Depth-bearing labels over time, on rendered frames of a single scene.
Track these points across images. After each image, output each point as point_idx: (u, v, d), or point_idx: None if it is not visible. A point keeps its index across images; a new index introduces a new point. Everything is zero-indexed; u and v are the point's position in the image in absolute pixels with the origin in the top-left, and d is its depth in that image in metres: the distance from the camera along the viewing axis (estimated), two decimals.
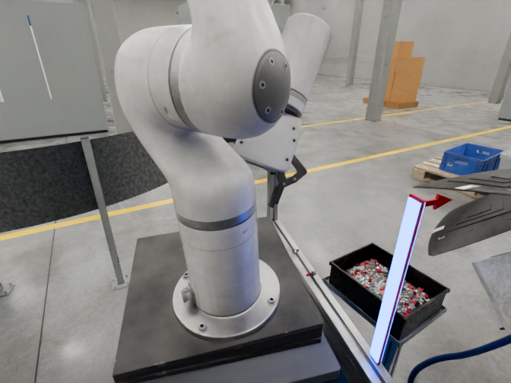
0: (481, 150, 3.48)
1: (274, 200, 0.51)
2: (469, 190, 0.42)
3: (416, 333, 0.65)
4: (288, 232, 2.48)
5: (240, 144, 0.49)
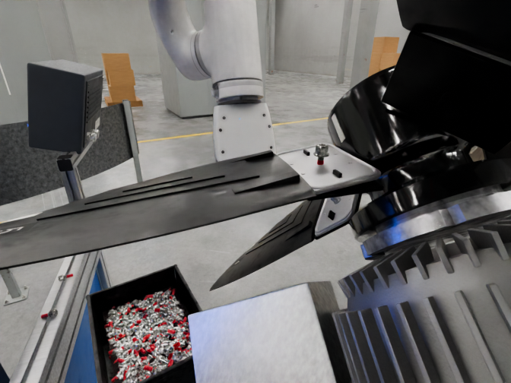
0: None
1: None
2: (240, 256, 0.55)
3: None
4: (226, 236, 2.24)
5: (223, 153, 0.48)
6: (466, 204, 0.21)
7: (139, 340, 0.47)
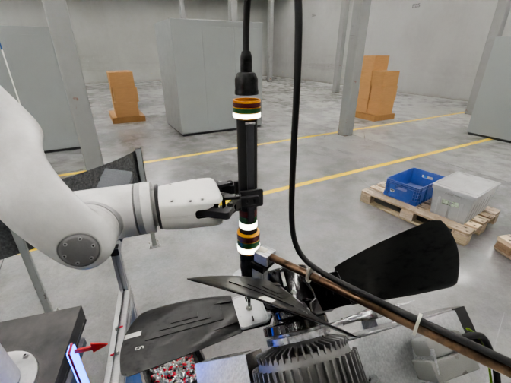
0: (426, 174, 3.64)
1: (255, 206, 0.51)
2: None
3: None
4: (223, 261, 2.63)
5: None
6: (296, 333, 0.60)
7: (167, 370, 0.85)
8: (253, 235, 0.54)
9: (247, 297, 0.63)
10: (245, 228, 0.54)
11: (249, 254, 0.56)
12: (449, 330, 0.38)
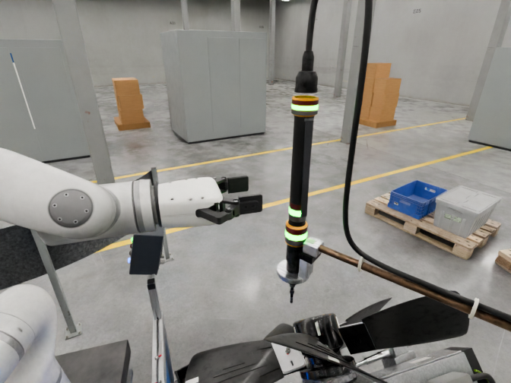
0: (428, 187, 3.74)
1: (254, 212, 0.49)
2: None
3: None
4: (234, 276, 2.73)
5: None
6: None
7: None
8: (303, 227, 0.57)
9: (291, 292, 0.66)
10: (296, 220, 0.56)
11: (297, 246, 0.58)
12: (507, 313, 0.40)
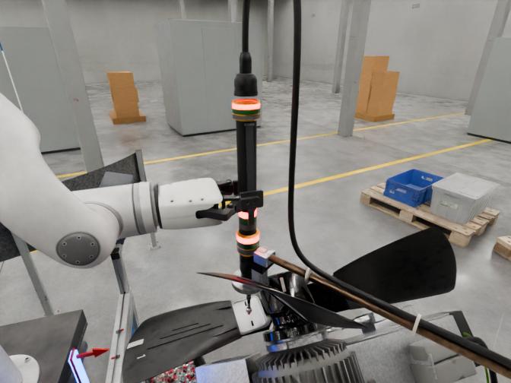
0: (425, 175, 3.65)
1: (255, 207, 0.51)
2: None
3: None
4: (223, 263, 2.64)
5: None
6: (274, 342, 0.64)
7: (167, 373, 0.86)
8: (252, 235, 0.55)
9: (249, 299, 0.63)
10: (245, 229, 0.54)
11: (248, 255, 0.56)
12: (448, 331, 0.38)
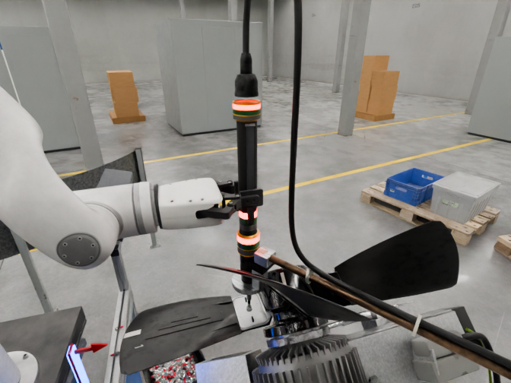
0: (425, 175, 3.64)
1: (255, 206, 0.51)
2: None
3: None
4: (223, 261, 2.63)
5: None
6: (274, 338, 0.64)
7: (167, 370, 0.85)
8: (253, 236, 0.55)
9: (250, 299, 0.63)
10: (245, 229, 0.54)
11: (249, 255, 0.56)
12: (449, 332, 0.38)
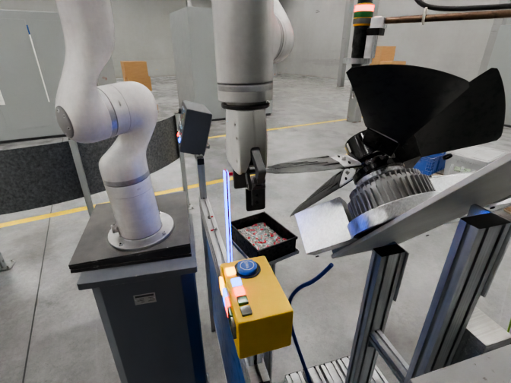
0: None
1: (245, 204, 0.48)
2: None
3: (271, 264, 1.01)
4: None
5: (226, 148, 0.52)
6: None
7: (260, 237, 1.06)
8: (371, 3, 0.68)
9: None
10: None
11: (365, 23, 0.69)
12: None
